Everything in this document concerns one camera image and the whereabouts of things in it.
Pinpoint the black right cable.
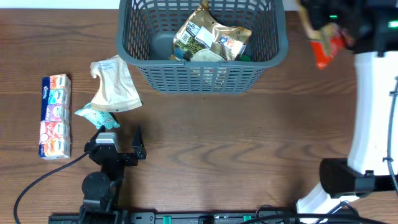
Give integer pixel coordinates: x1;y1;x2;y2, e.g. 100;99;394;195
239;77;398;224

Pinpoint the red San Remo spaghetti pack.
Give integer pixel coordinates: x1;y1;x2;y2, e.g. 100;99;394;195
298;6;354;70

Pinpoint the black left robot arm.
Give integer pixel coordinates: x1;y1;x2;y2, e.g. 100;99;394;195
81;126;147;212

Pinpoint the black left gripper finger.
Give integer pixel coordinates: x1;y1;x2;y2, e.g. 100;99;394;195
132;125;144;150
86;126;105;146

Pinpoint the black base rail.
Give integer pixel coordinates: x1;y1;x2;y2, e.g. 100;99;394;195
48;210;361;224

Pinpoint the green lidded seasoning jar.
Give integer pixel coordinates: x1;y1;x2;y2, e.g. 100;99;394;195
239;54;252;62

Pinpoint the black cable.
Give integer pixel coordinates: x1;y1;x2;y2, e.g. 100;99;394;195
239;77;398;224
14;152;91;224

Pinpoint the beige paper pouch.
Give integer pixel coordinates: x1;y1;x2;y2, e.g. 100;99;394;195
90;55;142;113

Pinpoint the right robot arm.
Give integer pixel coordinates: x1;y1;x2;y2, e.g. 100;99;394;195
296;0;397;223

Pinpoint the mint green wipes packet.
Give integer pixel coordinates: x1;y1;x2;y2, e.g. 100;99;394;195
75;103;121;129

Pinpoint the Kleenex tissue multipack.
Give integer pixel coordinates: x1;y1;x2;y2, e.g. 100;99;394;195
39;74;72;160

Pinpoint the black left cable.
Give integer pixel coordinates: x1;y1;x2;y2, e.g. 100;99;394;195
14;152;91;224

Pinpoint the gold foil snack bag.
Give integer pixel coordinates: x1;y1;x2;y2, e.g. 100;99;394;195
169;1;252;62

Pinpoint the grey plastic lattice basket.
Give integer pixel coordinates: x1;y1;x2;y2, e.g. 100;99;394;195
116;0;289;94

